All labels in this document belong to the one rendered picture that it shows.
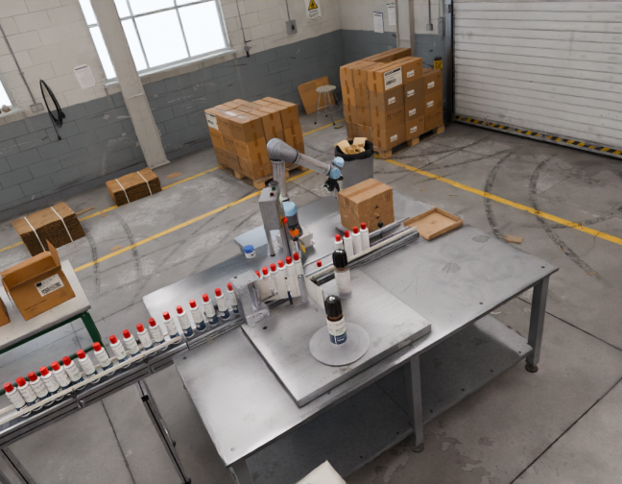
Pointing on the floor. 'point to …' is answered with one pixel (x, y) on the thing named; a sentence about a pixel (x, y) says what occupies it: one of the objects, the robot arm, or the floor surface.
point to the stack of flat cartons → (49, 229)
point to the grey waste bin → (357, 171)
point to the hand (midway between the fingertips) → (330, 193)
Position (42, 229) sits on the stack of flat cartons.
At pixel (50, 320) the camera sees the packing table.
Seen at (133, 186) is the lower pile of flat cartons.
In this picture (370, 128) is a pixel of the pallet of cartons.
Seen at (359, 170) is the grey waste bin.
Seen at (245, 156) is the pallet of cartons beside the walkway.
